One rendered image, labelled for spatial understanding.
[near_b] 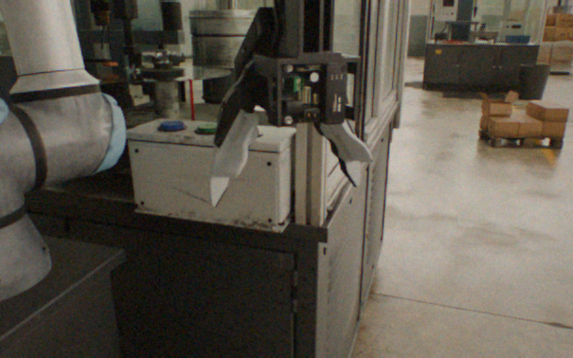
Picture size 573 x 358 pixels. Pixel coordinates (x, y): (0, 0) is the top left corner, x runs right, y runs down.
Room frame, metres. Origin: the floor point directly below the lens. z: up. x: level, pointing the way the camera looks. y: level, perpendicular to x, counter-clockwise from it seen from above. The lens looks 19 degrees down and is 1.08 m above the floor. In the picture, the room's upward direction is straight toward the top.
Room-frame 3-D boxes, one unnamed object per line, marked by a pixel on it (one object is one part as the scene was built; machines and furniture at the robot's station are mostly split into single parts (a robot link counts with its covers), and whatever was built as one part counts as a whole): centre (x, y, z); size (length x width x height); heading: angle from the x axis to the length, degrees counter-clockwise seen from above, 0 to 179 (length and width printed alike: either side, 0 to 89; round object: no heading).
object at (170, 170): (0.77, 0.12, 0.82); 0.28 x 0.11 x 0.15; 72
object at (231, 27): (1.95, 0.24, 0.93); 0.31 x 0.31 x 0.36
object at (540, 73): (6.55, -3.48, 0.24); 0.39 x 0.39 x 0.47
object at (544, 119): (4.11, -2.14, 0.18); 0.60 x 0.40 x 0.36; 86
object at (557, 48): (10.25, -5.70, 0.59); 1.26 x 0.86 x 1.18; 152
